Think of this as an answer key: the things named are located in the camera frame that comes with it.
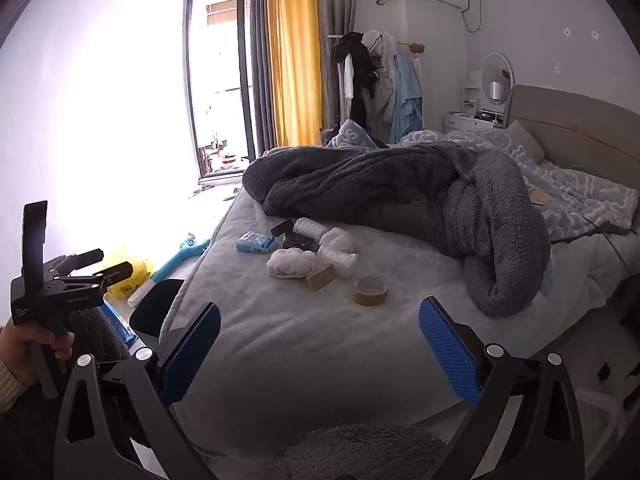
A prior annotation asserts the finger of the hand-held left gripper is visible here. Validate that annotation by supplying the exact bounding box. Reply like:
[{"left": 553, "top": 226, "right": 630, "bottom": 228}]
[
  {"left": 70, "top": 248, "right": 105, "bottom": 267},
  {"left": 94, "top": 261, "right": 135, "bottom": 291}
]

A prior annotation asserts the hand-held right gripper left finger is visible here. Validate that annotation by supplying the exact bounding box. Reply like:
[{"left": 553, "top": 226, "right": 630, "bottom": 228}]
[{"left": 52, "top": 301, "right": 223, "bottom": 480}]

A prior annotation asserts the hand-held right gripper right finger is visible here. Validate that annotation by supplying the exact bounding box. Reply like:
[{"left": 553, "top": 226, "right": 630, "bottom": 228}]
[{"left": 417, "top": 296, "right": 586, "bottom": 480}]

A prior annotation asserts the dark trash bin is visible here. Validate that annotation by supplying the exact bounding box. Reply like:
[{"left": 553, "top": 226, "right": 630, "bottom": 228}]
[{"left": 131, "top": 278, "right": 186, "bottom": 342}]

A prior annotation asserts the person's left hand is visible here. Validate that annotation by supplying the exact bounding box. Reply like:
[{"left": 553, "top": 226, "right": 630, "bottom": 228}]
[{"left": 0, "top": 319, "right": 76, "bottom": 387}]

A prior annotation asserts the yellow plastic bag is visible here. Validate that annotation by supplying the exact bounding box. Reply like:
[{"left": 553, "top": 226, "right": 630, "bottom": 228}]
[{"left": 102, "top": 244, "right": 157, "bottom": 302}]

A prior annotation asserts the blue printed bag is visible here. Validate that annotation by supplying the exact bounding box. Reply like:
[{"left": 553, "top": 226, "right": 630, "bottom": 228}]
[{"left": 102, "top": 304, "right": 139, "bottom": 347}]

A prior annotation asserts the bed with grey sheet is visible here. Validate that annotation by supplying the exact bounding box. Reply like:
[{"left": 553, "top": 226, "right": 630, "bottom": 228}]
[{"left": 160, "top": 146, "right": 640, "bottom": 456}]

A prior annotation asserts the blue tissue packet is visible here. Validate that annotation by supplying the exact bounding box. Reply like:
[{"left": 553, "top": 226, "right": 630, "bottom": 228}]
[{"left": 236, "top": 231, "right": 275, "bottom": 254}]

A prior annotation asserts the grey fuzzy clothing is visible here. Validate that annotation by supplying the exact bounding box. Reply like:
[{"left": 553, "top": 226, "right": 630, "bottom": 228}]
[{"left": 271, "top": 423, "right": 449, "bottom": 480}]

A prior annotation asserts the black wrapper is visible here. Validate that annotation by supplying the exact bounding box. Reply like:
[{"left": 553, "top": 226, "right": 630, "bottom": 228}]
[{"left": 271, "top": 219, "right": 319, "bottom": 254}]

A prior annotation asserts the grey fluffy blanket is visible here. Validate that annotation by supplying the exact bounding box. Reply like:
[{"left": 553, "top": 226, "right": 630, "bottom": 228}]
[{"left": 242, "top": 140, "right": 552, "bottom": 318}]

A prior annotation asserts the blue patterned duvet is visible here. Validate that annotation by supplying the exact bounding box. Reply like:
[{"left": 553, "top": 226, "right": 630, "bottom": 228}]
[{"left": 330, "top": 120, "right": 639, "bottom": 247}]

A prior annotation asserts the beige pillow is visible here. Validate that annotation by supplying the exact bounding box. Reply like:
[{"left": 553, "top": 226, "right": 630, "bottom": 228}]
[{"left": 506, "top": 120, "right": 546, "bottom": 162}]

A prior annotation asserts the white dressing table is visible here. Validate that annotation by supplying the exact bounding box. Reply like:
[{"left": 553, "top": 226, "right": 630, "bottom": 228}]
[{"left": 443, "top": 112, "right": 509, "bottom": 134}]

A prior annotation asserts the black framed glass door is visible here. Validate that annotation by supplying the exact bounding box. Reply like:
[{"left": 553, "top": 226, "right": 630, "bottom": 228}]
[{"left": 182, "top": 0, "right": 254, "bottom": 179}]

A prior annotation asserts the white desk organiser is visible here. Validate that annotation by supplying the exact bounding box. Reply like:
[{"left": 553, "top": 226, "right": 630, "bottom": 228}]
[{"left": 462, "top": 80, "right": 486, "bottom": 116}]

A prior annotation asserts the light blue hanging garment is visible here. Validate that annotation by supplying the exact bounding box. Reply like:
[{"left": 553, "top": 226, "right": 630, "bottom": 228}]
[{"left": 389, "top": 54, "right": 426, "bottom": 144}]

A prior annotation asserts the grey curtain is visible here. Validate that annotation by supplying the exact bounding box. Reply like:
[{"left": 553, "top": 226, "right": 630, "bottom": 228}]
[
  {"left": 314, "top": 0, "right": 362, "bottom": 132},
  {"left": 249, "top": 0, "right": 279, "bottom": 157}
]

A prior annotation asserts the beige headboard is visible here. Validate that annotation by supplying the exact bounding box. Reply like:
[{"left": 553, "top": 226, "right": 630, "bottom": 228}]
[{"left": 505, "top": 85, "right": 640, "bottom": 228}]

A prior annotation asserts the white hanging garment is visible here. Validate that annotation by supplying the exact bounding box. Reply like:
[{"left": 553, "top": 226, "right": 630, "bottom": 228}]
[{"left": 362, "top": 30, "right": 399, "bottom": 124}]

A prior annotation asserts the yellow curtain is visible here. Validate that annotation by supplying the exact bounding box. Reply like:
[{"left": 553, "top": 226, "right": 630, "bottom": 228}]
[{"left": 266, "top": 0, "right": 324, "bottom": 147}]

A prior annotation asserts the round white mirror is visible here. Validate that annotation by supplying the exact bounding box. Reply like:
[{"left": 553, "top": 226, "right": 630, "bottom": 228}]
[{"left": 481, "top": 52, "right": 515, "bottom": 124}]

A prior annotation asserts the black hanging garment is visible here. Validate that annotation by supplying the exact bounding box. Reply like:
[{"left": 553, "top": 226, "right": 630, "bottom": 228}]
[{"left": 332, "top": 32, "right": 379, "bottom": 132}]

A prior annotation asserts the clothes rack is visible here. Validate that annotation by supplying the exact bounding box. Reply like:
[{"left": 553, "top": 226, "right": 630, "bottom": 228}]
[{"left": 327, "top": 32, "right": 427, "bottom": 137}]

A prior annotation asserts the black cable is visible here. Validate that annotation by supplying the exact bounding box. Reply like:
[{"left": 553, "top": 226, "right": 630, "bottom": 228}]
[{"left": 552, "top": 224, "right": 639, "bottom": 283}]

